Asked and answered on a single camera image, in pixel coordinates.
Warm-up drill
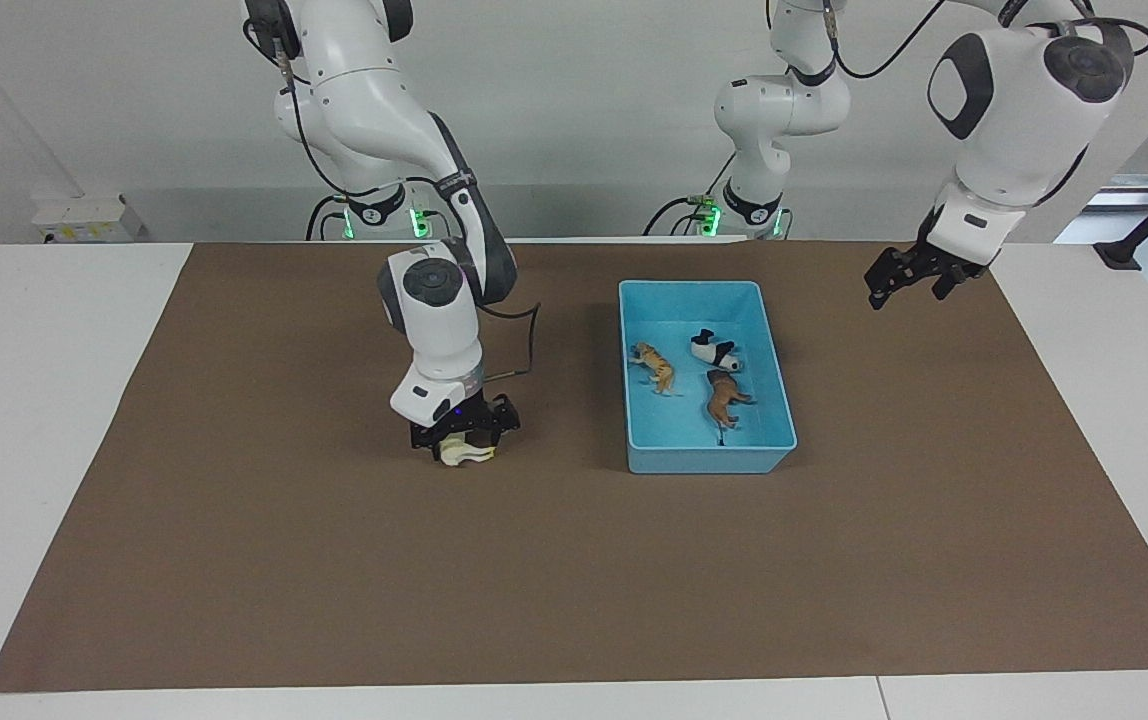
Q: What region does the cream horse toy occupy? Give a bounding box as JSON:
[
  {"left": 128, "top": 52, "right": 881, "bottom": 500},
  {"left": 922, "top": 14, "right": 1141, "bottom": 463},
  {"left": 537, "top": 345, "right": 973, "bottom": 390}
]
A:
[{"left": 438, "top": 434, "right": 498, "bottom": 470}]

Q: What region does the orange tiger toy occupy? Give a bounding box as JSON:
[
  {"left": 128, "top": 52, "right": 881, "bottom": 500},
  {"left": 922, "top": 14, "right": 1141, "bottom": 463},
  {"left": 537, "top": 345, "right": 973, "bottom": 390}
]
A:
[{"left": 630, "top": 341, "right": 678, "bottom": 397}]

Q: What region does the black and white panda toy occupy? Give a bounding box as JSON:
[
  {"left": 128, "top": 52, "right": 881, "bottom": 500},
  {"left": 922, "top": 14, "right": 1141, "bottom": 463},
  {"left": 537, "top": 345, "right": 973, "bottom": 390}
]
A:
[{"left": 689, "top": 327, "right": 744, "bottom": 374}]

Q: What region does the brown lion toy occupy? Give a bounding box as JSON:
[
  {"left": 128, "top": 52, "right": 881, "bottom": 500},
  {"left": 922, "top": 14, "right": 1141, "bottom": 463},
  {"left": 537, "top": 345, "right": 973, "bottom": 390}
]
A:
[{"left": 703, "top": 367, "right": 758, "bottom": 447}]

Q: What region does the light blue storage box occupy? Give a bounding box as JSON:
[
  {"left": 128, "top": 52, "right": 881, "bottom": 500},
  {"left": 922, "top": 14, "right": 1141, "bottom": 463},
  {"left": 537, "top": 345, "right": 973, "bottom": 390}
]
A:
[{"left": 618, "top": 279, "right": 799, "bottom": 476}]

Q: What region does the brown table mat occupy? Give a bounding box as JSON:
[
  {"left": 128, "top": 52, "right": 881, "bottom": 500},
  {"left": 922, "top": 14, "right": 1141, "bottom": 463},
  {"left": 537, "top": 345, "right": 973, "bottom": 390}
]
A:
[{"left": 0, "top": 241, "right": 1148, "bottom": 694}]

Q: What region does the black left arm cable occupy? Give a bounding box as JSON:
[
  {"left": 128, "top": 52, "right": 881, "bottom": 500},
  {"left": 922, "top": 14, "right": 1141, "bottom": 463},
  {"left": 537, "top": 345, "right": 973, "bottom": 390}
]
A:
[{"left": 819, "top": 0, "right": 1148, "bottom": 91}]

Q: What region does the black left base cable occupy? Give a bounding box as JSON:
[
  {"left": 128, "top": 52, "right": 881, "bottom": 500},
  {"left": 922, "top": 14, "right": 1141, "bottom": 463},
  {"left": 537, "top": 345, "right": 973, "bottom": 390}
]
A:
[{"left": 642, "top": 150, "right": 736, "bottom": 239}]

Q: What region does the black base cable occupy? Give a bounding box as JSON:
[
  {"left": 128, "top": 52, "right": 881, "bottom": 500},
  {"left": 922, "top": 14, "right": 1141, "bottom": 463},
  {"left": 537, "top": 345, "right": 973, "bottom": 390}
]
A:
[
  {"left": 642, "top": 150, "right": 736, "bottom": 239},
  {"left": 305, "top": 193, "right": 348, "bottom": 242}
]

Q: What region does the black right base cable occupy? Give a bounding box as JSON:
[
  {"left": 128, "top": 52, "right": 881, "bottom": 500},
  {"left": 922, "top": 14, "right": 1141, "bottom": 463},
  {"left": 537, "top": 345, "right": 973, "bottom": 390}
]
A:
[{"left": 305, "top": 193, "right": 348, "bottom": 242}]

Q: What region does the white wall socket box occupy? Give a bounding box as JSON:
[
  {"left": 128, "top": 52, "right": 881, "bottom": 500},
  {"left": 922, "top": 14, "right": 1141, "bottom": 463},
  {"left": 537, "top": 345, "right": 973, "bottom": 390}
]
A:
[{"left": 31, "top": 195, "right": 147, "bottom": 245}]

